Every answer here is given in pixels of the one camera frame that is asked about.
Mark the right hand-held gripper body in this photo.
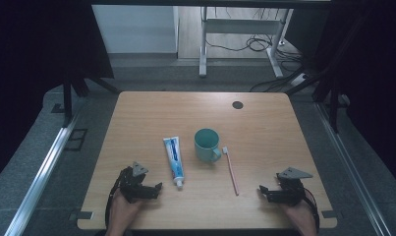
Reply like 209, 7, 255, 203
269, 166, 314, 207

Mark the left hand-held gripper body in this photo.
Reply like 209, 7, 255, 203
119, 161, 149, 204

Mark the white blue toothpaste tube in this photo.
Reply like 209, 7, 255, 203
162, 136, 186, 191

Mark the pink toothbrush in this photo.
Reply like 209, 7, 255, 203
221, 146, 240, 197

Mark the teal cup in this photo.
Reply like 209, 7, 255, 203
194, 128, 223, 164

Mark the person's right hand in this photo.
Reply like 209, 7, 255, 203
280, 190, 317, 229

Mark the person's left hand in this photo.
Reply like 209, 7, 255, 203
106, 189, 144, 230

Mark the black metal stand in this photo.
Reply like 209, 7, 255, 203
62, 77, 121, 127
285, 75, 341, 132

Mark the white power strip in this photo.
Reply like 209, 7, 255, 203
290, 72, 310, 87

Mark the black curtain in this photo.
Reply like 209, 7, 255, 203
0, 0, 115, 188
285, 0, 396, 185

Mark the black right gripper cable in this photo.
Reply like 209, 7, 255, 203
305, 188, 321, 231

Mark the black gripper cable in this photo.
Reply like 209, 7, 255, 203
305, 188, 321, 231
104, 178, 125, 228

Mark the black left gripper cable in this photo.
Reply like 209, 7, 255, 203
104, 178, 125, 228

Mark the aluminium floor rail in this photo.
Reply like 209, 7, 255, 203
316, 102, 391, 236
3, 111, 81, 236

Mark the black floor socket frame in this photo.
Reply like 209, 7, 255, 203
65, 128, 88, 152

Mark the black floor cable bundle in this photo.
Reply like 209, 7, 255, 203
204, 33, 305, 72

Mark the white desk frame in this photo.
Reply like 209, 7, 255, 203
198, 6, 293, 79

